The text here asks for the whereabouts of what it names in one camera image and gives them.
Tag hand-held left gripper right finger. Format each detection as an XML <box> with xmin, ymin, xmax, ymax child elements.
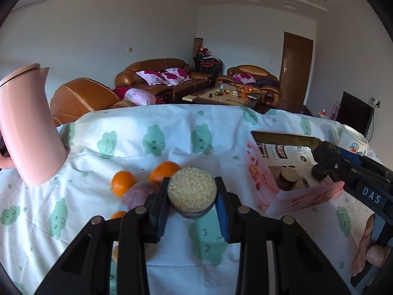
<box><xmin>213</xmin><ymin>177</ymin><xmax>352</xmax><ymax>295</ymax></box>

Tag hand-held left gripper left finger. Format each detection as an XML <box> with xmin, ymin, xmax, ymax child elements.
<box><xmin>34</xmin><ymin>177</ymin><xmax>171</xmax><ymax>295</ymax></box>

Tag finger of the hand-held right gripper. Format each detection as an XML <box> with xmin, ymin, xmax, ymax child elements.
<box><xmin>312</xmin><ymin>143</ymin><xmax>357</xmax><ymax>189</ymax></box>
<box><xmin>322</xmin><ymin>141</ymin><xmax>393</xmax><ymax>188</ymax></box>

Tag dark brown round fruit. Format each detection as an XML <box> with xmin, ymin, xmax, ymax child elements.
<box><xmin>311</xmin><ymin>164</ymin><xmax>330</xmax><ymax>181</ymax></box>
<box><xmin>277</xmin><ymin>166</ymin><xmax>299</xmax><ymax>191</ymax></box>

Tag round rice-topped cake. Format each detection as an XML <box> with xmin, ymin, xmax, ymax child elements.
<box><xmin>167</xmin><ymin>166</ymin><xmax>217</xmax><ymax>220</ymax></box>

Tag pink cardboard box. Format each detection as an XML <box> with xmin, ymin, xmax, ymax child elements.
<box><xmin>244</xmin><ymin>131</ymin><xmax>346</xmax><ymax>216</ymax></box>

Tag person's right hand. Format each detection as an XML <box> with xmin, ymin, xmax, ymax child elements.
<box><xmin>351</xmin><ymin>213</ymin><xmax>389</xmax><ymax>279</ymax></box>

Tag white cartoon-print cup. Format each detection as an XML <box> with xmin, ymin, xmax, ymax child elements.
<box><xmin>337</xmin><ymin>124</ymin><xmax>369</xmax><ymax>157</ymax></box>

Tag black television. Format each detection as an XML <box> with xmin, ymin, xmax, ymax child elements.
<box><xmin>336</xmin><ymin>91</ymin><xmax>374</xmax><ymax>136</ymax></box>

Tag white cloud-print tablecloth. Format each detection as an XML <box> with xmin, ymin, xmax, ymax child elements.
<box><xmin>0</xmin><ymin>104</ymin><xmax>393</xmax><ymax>295</ymax></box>

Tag brown wooden door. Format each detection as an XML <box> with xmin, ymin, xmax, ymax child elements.
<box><xmin>280</xmin><ymin>31</ymin><xmax>314</xmax><ymax>109</ymax></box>

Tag purple blanket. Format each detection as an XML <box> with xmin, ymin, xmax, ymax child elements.
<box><xmin>253</xmin><ymin>78</ymin><xmax>279</xmax><ymax>88</ymax></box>

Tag brown leather armchair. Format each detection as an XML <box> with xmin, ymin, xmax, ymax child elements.
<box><xmin>227</xmin><ymin>65</ymin><xmax>281</xmax><ymax>106</ymax></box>

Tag pink floral pillow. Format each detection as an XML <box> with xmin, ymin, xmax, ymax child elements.
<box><xmin>161</xmin><ymin>67</ymin><xmax>191</xmax><ymax>87</ymax></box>
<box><xmin>232</xmin><ymin>72</ymin><xmax>256</xmax><ymax>85</ymax></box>
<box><xmin>136</xmin><ymin>70</ymin><xmax>168</xmax><ymax>87</ymax></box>

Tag wooden coffee table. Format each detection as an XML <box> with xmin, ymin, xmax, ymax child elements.
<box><xmin>182</xmin><ymin>83</ymin><xmax>267</xmax><ymax>109</ymax></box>

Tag light pink pillow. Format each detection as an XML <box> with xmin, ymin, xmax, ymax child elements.
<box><xmin>123</xmin><ymin>88</ymin><xmax>157</xmax><ymax>106</ymax></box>

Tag long brown leather sofa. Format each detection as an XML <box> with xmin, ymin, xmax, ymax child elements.
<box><xmin>115</xmin><ymin>58</ymin><xmax>215</xmax><ymax>103</ymax></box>

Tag stacked dark chairs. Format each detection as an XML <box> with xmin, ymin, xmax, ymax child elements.
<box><xmin>195</xmin><ymin>54</ymin><xmax>223</xmax><ymax>77</ymax></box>

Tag pink kettle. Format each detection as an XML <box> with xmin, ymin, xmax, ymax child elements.
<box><xmin>0</xmin><ymin>63</ymin><xmax>70</xmax><ymax>186</ymax></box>

